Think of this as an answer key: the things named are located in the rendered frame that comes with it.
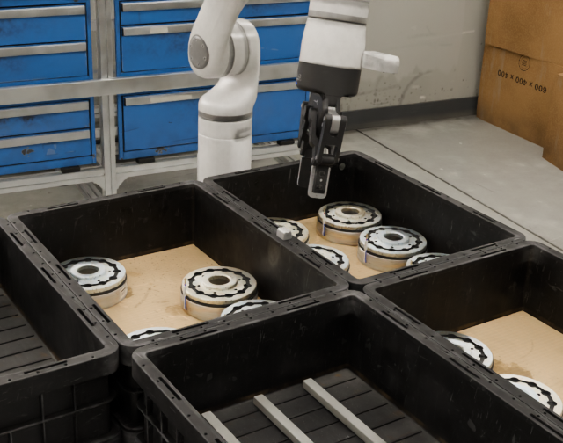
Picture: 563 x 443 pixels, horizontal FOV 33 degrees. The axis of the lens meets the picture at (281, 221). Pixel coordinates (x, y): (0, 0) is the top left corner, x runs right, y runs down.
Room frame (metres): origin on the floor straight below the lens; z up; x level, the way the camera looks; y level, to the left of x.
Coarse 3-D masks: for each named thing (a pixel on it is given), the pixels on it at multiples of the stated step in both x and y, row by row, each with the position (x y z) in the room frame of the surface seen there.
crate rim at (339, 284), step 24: (144, 192) 1.29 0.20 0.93; (216, 192) 1.30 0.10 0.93; (24, 216) 1.19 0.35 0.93; (240, 216) 1.22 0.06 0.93; (48, 264) 1.05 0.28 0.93; (312, 264) 1.08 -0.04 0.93; (72, 288) 0.99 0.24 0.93; (336, 288) 1.01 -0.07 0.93; (96, 312) 0.93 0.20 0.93; (240, 312) 0.95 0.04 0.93; (264, 312) 0.95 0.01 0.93; (120, 336) 0.88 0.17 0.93; (168, 336) 0.89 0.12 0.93; (120, 360) 0.87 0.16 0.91
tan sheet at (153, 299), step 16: (144, 256) 1.28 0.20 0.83; (160, 256) 1.28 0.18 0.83; (176, 256) 1.29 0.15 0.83; (192, 256) 1.29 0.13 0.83; (128, 272) 1.23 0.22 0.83; (144, 272) 1.23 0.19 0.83; (160, 272) 1.23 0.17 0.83; (176, 272) 1.23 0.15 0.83; (128, 288) 1.18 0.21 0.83; (144, 288) 1.18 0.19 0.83; (160, 288) 1.18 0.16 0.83; (176, 288) 1.18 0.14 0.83; (128, 304) 1.13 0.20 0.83; (144, 304) 1.13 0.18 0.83; (160, 304) 1.14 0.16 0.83; (176, 304) 1.14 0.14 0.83; (128, 320) 1.09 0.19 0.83; (144, 320) 1.09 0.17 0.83; (160, 320) 1.09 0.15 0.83; (176, 320) 1.10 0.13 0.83; (192, 320) 1.10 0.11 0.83
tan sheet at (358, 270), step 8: (304, 224) 1.42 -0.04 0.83; (312, 224) 1.43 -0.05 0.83; (312, 232) 1.39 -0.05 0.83; (312, 240) 1.36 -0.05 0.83; (320, 240) 1.37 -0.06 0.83; (336, 248) 1.34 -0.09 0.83; (344, 248) 1.34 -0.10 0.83; (352, 248) 1.34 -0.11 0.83; (352, 256) 1.31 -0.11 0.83; (352, 264) 1.29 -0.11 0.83; (360, 264) 1.29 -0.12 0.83; (352, 272) 1.26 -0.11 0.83; (360, 272) 1.26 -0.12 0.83; (368, 272) 1.26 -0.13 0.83; (376, 272) 1.26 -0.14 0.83
